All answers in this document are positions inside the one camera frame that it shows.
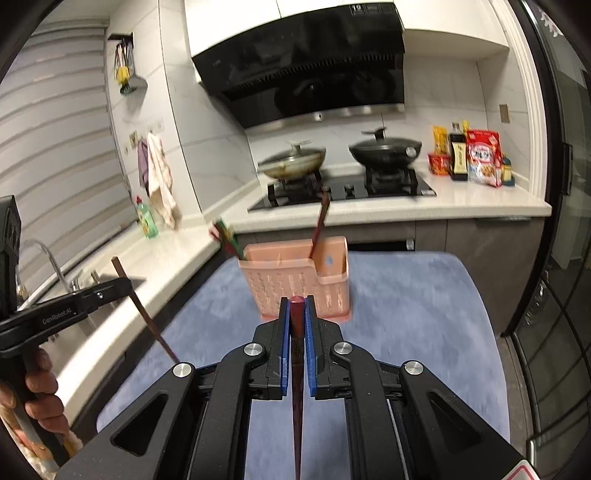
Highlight black range hood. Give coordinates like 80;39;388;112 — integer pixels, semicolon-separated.
191;2;407;130

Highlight purple hanging cloth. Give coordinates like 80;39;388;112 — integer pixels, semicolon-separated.
137;140;151;188

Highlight blue fluffy mat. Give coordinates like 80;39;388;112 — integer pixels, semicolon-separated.
96;251;511;480

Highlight red round tub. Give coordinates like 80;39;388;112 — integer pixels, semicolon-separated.
427;152;452;176

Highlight pink plastic utensil holder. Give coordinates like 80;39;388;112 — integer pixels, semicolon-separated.
238;235;354;324

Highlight grey window blinds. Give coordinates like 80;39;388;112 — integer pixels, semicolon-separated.
0;34;140;278

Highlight yellow seasoning packet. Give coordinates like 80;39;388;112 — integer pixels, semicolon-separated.
431;126;450;156

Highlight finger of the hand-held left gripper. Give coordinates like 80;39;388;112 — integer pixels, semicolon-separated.
69;276;136;320

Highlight person's left hand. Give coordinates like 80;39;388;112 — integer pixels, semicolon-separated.
0;348;71;435

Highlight green dish soap bottle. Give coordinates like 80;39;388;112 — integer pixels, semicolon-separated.
135;196;160;240

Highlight steel wok with lid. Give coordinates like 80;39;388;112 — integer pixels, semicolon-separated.
256;141;328;181

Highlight black framed glass door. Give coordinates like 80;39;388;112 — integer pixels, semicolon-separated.
501;0;591;480

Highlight black gas stove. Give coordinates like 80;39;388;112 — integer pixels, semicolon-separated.
247;166;437;213

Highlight green chopstick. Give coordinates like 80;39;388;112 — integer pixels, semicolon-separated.
217;219;243;259

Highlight dark soy sauce bottle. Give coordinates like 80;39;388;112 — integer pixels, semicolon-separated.
448;122;470;182

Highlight white pink hanging towel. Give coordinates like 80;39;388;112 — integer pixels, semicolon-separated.
146;133;179;230

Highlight hanging kitchen utensils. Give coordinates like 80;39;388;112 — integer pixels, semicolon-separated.
107;32;149;96

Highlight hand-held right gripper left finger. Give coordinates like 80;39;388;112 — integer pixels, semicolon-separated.
55;296;291;480

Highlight chrome kitchen faucet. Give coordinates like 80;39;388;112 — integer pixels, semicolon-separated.
18;239;62;297

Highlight red printed snack bag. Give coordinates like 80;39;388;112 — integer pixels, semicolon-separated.
466;130;504;188

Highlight black wok with lid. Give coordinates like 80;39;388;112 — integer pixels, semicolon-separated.
348;127;424;168

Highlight grey base cabinet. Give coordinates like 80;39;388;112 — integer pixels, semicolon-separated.
346;215;548;268

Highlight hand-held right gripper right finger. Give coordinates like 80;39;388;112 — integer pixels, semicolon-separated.
302;295;532;480

